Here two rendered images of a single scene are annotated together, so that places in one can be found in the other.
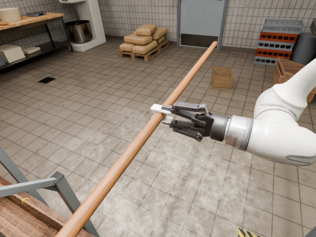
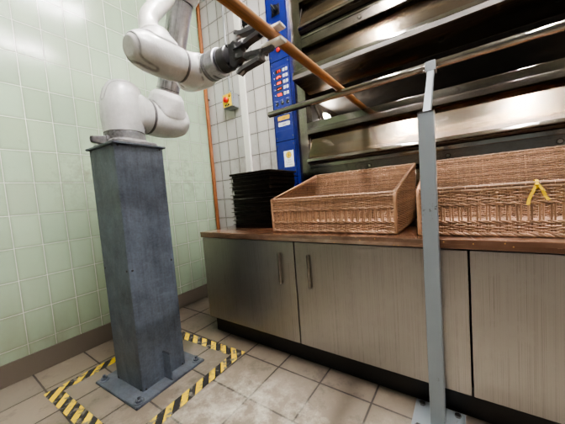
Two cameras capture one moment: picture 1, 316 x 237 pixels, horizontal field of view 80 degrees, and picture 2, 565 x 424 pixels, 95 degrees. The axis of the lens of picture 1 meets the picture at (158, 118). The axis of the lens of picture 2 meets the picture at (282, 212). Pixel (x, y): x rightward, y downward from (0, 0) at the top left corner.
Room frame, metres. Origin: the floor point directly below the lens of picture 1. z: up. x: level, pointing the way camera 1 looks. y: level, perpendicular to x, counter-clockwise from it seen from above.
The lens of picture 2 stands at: (1.25, 0.05, 0.75)
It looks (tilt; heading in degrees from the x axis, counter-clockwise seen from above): 4 degrees down; 186
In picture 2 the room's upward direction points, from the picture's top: 4 degrees counter-clockwise
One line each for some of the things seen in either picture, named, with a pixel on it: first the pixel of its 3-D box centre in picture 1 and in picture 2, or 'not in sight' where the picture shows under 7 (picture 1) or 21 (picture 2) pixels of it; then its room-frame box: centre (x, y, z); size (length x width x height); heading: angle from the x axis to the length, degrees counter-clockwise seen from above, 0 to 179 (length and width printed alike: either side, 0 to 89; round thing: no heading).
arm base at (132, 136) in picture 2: not in sight; (120, 140); (0.22, -0.71, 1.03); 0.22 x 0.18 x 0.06; 154
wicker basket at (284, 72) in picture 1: (296, 74); not in sight; (2.43, -2.01, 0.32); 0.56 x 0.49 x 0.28; 159
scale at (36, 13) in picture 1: (36, 13); not in sight; (5.01, 2.67, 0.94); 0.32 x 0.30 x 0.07; 61
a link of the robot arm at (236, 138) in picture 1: (236, 132); (217, 64); (0.38, -0.22, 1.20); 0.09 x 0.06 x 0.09; 152
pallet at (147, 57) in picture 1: (145, 48); not in sight; (4.82, 0.21, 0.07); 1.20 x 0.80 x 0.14; 151
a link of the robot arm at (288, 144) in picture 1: (281, 139); (192, 73); (0.34, -0.32, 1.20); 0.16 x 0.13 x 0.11; 62
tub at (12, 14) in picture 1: (9, 14); not in sight; (4.53, 2.98, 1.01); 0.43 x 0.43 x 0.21
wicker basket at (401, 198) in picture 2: not in sight; (345, 196); (-0.02, 0.23, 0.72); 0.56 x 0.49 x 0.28; 61
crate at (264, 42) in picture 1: (274, 42); not in sight; (3.71, -2.37, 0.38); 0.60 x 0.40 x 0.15; 59
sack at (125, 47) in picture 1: (131, 44); not in sight; (4.65, 0.52, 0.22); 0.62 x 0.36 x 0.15; 156
